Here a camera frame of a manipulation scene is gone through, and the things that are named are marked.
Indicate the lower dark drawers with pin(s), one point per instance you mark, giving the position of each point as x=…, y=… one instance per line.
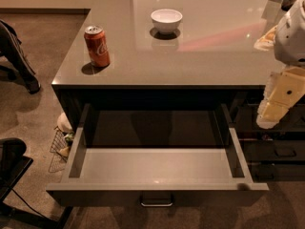
x=277, y=154

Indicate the wire basket with items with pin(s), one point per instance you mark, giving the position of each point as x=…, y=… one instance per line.
x=61, y=144

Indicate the metal drawer handle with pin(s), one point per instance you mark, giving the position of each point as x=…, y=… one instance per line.
x=156, y=200

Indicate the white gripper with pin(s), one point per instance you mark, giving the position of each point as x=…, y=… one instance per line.
x=292, y=38

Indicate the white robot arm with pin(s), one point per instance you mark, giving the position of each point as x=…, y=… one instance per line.
x=289, y=41

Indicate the black office chair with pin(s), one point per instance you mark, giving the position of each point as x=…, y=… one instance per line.
x=13, y=165

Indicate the open grey top drawer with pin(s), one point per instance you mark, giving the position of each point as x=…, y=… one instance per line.
x=195, y=156

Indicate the dark cabinet with grey top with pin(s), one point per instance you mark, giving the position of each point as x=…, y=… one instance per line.
x=209, y=59

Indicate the red coke can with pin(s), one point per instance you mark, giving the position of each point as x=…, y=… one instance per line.
x=95, y=39

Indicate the white ceramic bowl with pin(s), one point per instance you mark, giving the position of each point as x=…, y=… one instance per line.
x=166, y=21

